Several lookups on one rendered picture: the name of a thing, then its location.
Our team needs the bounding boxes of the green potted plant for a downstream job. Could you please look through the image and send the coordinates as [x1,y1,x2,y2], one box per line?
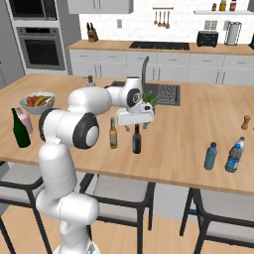
[142,90,162,109]

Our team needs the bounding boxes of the amber glass bottle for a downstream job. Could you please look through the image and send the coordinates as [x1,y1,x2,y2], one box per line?
[108,116,119,150]

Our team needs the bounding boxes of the wooden pepper mill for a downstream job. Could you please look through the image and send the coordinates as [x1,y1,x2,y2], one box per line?
[240,114,252,131]

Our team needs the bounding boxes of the white wall shelf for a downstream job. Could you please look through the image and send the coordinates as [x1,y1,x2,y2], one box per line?
[193,9,254,16]

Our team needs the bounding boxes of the dark green glass bottle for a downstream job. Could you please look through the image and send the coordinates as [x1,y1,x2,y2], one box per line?
[11,107,32,149]

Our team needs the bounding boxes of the grey base cupboards run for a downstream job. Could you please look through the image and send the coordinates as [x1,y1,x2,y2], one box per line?
[67,48,254,87]

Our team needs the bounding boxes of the grey bowl of fruit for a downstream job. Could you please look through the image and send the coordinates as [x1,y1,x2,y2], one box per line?
[19,91,57,115]

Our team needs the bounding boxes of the steel microwave oven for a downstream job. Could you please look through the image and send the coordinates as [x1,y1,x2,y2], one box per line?
[7,0,60,22]

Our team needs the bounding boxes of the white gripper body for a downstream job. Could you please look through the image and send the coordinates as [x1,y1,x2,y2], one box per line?
[115,108,156,128]

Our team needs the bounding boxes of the black toaster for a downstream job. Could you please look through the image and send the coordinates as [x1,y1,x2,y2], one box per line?
[195,30,219,49]

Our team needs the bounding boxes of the dark grey tap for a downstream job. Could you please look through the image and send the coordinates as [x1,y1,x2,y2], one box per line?
[141,56,151,94]

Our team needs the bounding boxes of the black stool grey seat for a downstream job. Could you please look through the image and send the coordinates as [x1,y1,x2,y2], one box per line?
[0,161,54,254]
[179,187,254,254]
[78,173,157,254]

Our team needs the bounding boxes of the black hob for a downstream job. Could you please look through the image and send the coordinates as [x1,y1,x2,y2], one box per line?
[128,41,191,52]

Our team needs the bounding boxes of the dark sink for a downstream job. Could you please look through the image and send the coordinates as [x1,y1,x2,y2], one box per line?
[104,80,182,107]

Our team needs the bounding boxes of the dark brown glass bottle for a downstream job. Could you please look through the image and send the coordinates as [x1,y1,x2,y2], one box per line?
[132,124,143,155]

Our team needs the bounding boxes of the grey soap dispenser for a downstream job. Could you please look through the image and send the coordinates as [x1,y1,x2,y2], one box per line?
[85,74,97,88]

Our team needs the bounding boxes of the large blue plastic bottle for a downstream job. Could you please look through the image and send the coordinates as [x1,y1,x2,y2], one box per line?
[224,136,247,174]

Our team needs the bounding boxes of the pink bottle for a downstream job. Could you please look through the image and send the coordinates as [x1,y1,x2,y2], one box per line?
[16,106,34,135]

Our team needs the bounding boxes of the wooden knife block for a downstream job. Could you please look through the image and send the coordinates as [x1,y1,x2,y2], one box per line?
[85,22,100,44]

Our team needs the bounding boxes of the grey wall cupboards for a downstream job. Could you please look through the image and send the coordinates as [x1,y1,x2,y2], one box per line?
[66,0,135,15]

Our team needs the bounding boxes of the small blue plastic bottle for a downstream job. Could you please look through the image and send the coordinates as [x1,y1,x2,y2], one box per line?
[203,141,218,172]

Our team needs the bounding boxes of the double wall socket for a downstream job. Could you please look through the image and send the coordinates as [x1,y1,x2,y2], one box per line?
[203,20,219,31]

